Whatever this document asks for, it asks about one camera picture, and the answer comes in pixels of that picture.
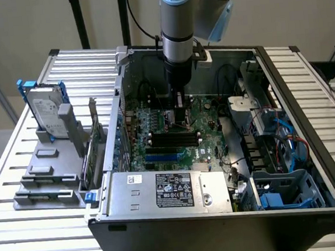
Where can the dark square CPU chip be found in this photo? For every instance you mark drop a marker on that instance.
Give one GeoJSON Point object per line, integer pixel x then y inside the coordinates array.
{"type": "Point", "coordinates": [182, 114]}

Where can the black metal pole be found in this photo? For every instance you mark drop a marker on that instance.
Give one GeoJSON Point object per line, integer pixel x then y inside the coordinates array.
{"type": "Point", "coordinates": [123, 16]}
{"type": "Point", "coordinates": [79, 20]}

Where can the thin metal locking lever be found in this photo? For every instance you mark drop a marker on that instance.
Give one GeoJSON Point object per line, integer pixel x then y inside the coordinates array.
{"type": "Point", "coordinates": [161, 107]}

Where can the green motherboard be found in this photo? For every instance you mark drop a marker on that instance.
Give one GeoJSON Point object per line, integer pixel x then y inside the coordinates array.
{"type": "Point", "coordinates": [204, 145]}

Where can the blue plastic drive caddy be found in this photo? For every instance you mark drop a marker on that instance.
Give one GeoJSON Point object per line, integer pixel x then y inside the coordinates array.
{"type": "Point", "coordinates": [284, 191]}

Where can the black open PC case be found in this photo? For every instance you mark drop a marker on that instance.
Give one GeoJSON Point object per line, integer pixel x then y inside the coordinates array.
{"type": "Point", "coordinates": [223, 232]}

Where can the silver hard disk, blue bracket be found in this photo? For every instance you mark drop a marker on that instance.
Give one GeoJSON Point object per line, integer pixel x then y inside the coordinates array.
{"type": "Point", "coordinates": [47, 112]}

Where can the grey metal disk bay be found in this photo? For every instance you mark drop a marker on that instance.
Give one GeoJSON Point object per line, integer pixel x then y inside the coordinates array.
{"type": "Point", "coordinates": [257, 109]}

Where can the black expansion slot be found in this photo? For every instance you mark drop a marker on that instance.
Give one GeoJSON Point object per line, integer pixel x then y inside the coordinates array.
{"type": "Point", "coordinates": [161, 151]}

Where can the blue plastic case latch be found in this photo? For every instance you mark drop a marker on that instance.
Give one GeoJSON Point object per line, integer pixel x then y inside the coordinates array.
{"type": "Point", "coordinates": [91, 196]}

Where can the small silver chipset heatsink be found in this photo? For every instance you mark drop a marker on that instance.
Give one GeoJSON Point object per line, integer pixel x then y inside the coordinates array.
{"type": "Point", "coordinates": [202, 167]}

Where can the grey plastic parts rack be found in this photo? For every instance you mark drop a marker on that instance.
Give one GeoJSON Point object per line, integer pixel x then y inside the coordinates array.
{"type": "Point", "coordinates": [56, 167]}

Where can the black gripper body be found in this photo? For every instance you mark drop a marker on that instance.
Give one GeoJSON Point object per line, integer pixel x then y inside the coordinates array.
{"type": "Point", "coordinates": [179, 73]}

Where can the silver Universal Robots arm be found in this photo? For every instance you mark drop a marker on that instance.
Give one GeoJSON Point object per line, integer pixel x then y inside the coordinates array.
{"type": "Point", "coordinates": [176, 27]}

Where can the silver power supply unit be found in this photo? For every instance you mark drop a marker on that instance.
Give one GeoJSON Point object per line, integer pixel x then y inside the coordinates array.
{"type": "Point", "coordinates": [150, 194]}

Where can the CPU socket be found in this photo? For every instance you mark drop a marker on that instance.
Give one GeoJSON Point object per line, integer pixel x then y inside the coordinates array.
{"type": "Point", "coordinates": [170, 120]}

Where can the green RAM stick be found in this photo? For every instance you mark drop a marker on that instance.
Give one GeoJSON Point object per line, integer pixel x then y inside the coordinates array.
{"type": "Point", "coordinates": [50, 179]}
{"type": "Point", "coordinates": [46, 197]}

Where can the blue expansion slot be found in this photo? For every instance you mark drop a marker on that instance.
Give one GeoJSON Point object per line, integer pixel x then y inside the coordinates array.
{"type": "Point", "coordinates": [161, 157]}

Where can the green graphics card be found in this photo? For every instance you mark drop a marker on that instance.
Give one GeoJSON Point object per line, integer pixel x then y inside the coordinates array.
{"type": "Point", "coordinates": [94, 149]}

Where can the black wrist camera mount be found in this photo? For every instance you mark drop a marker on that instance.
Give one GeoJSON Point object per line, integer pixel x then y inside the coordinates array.
{"type": "Point", "coordinates": [200, 53]}

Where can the black RAM slot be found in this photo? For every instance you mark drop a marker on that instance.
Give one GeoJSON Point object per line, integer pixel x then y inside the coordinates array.
{"type": "Point", "coordinates": [174, 137]}
{"type": "Point", "coordinates": [173, 145]}
{"type": "Point", "coordinates": [174, 141]}
{"type": "Point", "coordinates": [174, 133]}

